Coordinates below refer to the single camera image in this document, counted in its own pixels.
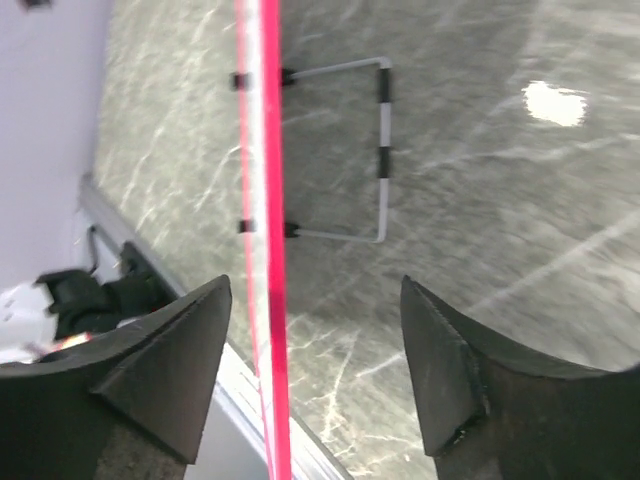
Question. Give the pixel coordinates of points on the metal wire board stand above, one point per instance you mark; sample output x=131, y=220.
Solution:
x=384, y=98

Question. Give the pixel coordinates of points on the white board with pink frame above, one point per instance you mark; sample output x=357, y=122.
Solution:
x=258, y=47

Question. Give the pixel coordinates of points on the black board stand foot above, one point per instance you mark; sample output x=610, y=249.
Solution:
x=246, y=226
x=240, y=81

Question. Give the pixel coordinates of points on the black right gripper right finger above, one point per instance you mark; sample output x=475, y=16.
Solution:
x=492, y=408

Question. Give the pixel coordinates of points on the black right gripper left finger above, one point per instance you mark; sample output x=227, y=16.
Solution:
x=98, y=411

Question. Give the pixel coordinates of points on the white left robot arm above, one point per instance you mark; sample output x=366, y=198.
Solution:
x=65, y=308

